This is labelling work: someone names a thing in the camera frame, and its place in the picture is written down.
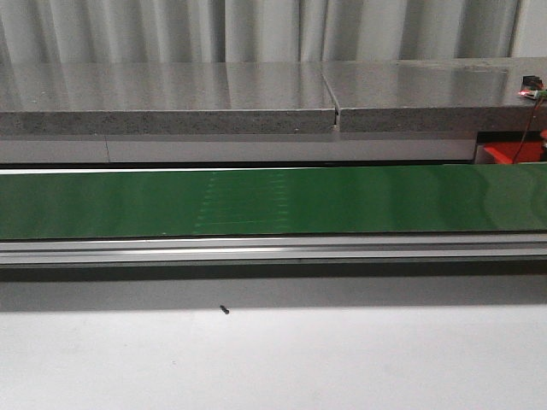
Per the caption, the green conveyor belt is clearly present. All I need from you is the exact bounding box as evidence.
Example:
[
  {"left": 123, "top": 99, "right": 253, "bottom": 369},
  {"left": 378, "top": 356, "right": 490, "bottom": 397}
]
[{"left": 1, "top": 163, "right": 546, "bottom": 241}]

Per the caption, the small green circuit board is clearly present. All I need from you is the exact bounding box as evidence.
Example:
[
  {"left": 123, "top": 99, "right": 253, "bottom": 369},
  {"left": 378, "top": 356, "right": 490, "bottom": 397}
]
[{"left": 519, "top": 75, "right": 546, "bottom": 100}]

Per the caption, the red plastic tray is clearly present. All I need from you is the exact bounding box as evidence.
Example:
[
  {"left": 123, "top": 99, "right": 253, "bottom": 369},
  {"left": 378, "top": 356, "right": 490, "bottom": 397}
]
[{"left": 484, "top": 142, "right": 543, "bottom": 165}]

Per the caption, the white curtain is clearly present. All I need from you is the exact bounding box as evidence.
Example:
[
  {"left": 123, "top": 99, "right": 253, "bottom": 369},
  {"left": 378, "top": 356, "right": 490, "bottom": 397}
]
[{"left": 0, "top": 0, "right": 547, "bottom": 65}]

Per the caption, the red black wire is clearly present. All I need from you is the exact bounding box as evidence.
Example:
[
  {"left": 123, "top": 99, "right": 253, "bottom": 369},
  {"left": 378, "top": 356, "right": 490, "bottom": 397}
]
[{"left": 511, "top": 96, "right": 546, "bottom": 165}]

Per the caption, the aluminium conveyor frame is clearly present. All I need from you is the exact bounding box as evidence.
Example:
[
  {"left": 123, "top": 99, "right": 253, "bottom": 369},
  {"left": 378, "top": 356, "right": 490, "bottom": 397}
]
[{"left": 1, "top": 232, "right": 546, "bottom": 282}]

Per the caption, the grey stone counter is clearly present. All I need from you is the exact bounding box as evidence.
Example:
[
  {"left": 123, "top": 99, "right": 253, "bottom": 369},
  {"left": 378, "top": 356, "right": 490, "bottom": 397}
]
[{"left": 1, "top": 57, "right": 546, "bottom": 167}]

